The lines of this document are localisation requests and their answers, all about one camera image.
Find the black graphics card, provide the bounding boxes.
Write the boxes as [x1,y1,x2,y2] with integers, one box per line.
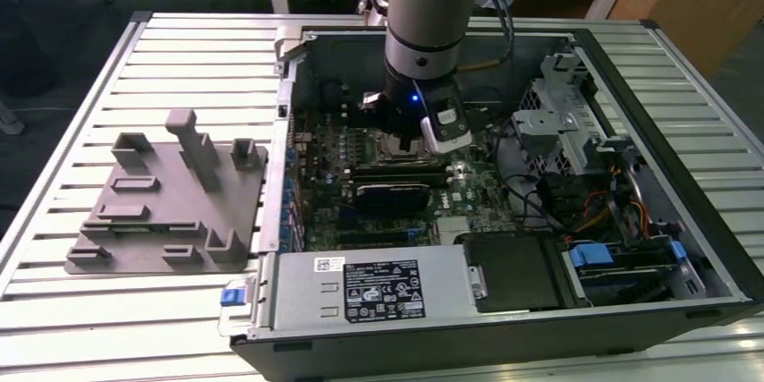
[354,182,432,218]

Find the silver chipset heatsink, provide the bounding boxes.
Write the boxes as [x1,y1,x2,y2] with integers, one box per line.
[438,216,474,244]

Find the green motherboard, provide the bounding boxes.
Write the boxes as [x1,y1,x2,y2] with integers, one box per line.
[290,104,520,251]

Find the silver metal drive cage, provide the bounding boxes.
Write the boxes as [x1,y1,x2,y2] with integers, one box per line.
[511,53,608,177]

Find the black plastic shroud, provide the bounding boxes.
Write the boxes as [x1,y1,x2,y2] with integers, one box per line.
[462,232,566,314]

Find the grey power supply unit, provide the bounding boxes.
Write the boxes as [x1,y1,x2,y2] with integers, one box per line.
[271,245,483,330]

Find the hard disk in blue carrier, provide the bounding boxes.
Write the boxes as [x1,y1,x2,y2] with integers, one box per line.
[564,242,682,301]

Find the grey plastic parts rack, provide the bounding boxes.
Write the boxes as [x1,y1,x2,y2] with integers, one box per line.
[63,108,270,276]

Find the black open PC case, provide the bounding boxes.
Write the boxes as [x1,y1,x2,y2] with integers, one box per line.
[218,19,764,382]

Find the brown wooden cabinet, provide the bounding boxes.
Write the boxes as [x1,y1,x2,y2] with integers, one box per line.
[608,0,764,83]

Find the grey furniture foot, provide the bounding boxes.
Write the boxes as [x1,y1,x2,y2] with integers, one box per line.
[0,99,27,135]

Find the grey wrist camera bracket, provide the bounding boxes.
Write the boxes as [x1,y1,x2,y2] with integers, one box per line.
[359,90,387,113]

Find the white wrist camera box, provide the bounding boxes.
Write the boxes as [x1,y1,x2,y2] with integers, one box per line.
[418,94,474,155]

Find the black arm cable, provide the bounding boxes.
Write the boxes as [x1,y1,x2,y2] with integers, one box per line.
[480,0,519,88]

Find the yellow orange wire bundle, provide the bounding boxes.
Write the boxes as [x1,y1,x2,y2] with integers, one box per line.
[576,189,652,240]

